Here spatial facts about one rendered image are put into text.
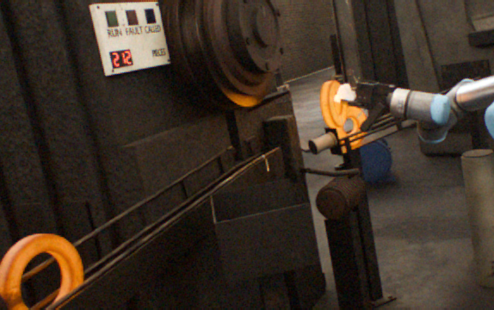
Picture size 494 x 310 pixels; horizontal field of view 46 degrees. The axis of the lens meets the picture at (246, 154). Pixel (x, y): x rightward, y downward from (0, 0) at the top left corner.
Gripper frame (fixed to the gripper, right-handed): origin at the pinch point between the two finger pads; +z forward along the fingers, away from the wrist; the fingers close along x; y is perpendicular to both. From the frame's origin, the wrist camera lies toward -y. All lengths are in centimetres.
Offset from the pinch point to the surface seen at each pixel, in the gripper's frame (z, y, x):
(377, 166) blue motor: 28, -78, -180
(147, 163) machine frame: 26, -11, 66
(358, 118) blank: -1.7, -11.3, -25.7
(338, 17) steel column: 299, -30, -829
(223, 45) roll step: 21.4, 18.1, 37.8
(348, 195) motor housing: -7.9, -34.2, -4.6
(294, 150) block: 12.2, -20.7, -0.2
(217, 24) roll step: 24, 24, 38
